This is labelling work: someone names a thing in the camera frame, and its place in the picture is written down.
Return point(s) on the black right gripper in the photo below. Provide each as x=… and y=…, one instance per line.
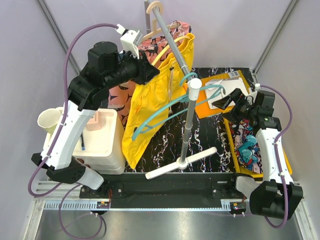
x=237, y=96

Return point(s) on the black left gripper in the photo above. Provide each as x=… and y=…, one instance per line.
x=146, y=70

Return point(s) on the yellow shorts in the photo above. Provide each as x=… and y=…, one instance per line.
x=145, y=101

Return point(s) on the comic print shorts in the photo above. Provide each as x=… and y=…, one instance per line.
x=245, y=146

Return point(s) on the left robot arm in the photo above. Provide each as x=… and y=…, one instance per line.
x=105, y=69

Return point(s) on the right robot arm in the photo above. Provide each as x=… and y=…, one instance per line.
x=277, y=196

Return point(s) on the pink patterned shorts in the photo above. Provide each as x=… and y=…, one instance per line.
x=120, y=96

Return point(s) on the beige wooden hanger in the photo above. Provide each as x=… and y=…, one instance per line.
x=156, y=25

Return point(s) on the white paper booklet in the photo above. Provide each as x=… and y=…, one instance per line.
x=221, y=88

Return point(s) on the orange envelope with label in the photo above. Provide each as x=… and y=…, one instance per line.
x=202, y=109

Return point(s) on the silver clothes rack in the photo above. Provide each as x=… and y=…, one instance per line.
x=194, y=85

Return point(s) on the yellow plastic tray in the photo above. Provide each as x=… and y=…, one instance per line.
x=232, y=150

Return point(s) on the white foam box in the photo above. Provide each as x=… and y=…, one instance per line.
x=93, y=136

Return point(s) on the cream yellow mug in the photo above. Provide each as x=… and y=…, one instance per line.
x=48, y=120

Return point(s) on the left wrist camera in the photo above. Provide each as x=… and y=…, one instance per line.
x=130, y=40

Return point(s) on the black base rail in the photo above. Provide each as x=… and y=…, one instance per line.
x=179, y=187

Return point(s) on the white cable duct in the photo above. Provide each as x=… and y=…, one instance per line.
x=99, y=205

